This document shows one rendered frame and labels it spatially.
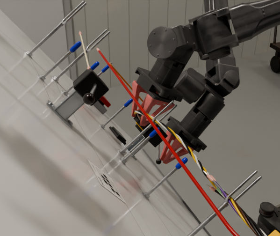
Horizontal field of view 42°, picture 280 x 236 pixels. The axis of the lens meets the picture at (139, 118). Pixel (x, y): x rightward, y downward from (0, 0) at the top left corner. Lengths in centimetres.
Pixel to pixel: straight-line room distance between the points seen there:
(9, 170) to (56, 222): 4
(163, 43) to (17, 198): 49
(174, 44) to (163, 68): 9
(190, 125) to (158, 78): 19
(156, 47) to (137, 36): 305
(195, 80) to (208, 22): 20
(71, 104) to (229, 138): 255
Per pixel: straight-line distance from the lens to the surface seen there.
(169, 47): 65
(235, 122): 321
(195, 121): 88
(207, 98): 88
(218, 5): 102
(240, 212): 49
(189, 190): 242
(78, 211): 28
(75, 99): 48
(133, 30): 367
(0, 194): 21
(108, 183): 43
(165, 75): 73
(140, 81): 76
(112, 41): 360
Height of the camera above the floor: 155
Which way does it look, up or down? 29 degrees down
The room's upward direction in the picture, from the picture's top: straight up
